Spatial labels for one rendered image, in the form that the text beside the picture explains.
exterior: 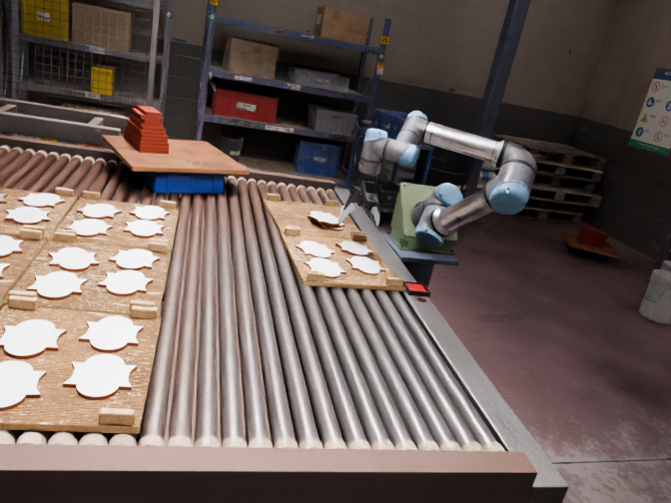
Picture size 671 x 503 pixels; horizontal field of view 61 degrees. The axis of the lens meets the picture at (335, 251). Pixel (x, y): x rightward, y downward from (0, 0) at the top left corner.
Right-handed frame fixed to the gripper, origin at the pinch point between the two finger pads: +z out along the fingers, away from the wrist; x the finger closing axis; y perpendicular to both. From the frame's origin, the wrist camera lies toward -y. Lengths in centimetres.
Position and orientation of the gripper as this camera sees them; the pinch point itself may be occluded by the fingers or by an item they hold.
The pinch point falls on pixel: (357, 227)
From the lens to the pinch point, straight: 208.3
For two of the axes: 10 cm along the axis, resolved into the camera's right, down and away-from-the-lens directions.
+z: -1.9, 9.2, 3.5
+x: -9.5, -0.8, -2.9
